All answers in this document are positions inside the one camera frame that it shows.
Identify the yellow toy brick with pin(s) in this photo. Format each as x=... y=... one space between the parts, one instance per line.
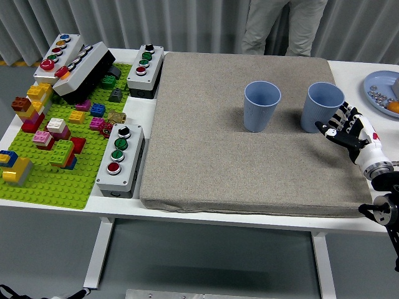
x=29 y=111
x=36 y=91
x=77 y=117
x=15 y=169

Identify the dark pink toy brick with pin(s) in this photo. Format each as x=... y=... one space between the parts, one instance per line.
x=64 y=134

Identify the blue ribbed plastic cup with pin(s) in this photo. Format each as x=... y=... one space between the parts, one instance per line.
x=258 y=115
x=319 y=110

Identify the green toy brick stack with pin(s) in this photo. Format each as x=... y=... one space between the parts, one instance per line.
x=62 y=149

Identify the grey five-button control box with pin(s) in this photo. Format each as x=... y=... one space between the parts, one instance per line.
x=71 y=46

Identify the person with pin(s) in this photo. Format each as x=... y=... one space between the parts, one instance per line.
x=299 y=25

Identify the dark grey slope brick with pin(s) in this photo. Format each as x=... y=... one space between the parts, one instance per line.
x=116 y=96

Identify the orange fruit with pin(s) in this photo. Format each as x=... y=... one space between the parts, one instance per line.
x=393 y=107

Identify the grey pleated curtain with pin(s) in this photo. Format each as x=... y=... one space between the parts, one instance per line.
x=156 y=25

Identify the green studded baseplate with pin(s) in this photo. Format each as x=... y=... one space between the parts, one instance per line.
x=46 y=187

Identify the blue toy brick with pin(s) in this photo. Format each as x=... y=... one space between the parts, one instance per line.
x=98 y=110
x=11 y=154

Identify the black curved toy piece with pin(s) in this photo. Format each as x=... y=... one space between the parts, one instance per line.
x=114 y=72

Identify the white table leg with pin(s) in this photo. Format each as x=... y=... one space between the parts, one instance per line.
x=96 y=255
x=324 y=268

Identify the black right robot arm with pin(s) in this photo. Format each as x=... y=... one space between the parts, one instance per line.
x=378 y=170

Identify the grey-brown fabric mat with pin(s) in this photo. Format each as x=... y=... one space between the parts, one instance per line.
x=218 y=155

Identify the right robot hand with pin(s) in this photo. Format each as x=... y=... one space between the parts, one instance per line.
x=364 y=137

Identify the tilted grey black-based button box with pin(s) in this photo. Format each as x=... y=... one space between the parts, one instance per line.
x=84 y=71

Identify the brass valve with red handwheel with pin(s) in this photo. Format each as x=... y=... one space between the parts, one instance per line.
x=117 y=117

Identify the grey block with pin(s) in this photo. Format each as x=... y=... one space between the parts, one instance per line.
x=396 y=88

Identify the red toy brick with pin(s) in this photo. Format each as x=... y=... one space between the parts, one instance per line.
x=30 y=127
x=78 y=144

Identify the brown toy brick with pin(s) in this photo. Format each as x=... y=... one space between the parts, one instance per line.
x=21 y=104

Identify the blue plate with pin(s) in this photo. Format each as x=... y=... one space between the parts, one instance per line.
x=374 y=79

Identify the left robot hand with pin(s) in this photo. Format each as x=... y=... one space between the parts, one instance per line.
x=78 y=293

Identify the magenta toy brick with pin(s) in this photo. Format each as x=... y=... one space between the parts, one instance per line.
x=83 y=106
x=96 y=124

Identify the white toy brick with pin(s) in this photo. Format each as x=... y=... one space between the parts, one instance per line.
x=56 y=124

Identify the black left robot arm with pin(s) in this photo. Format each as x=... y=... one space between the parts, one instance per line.
x=7 y=292

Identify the light pink toy brick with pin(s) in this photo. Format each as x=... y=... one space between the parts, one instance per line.
x=42 y=137

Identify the grey four-button control box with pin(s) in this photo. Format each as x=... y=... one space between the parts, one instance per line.
x=131 y=162
x=150 y=72

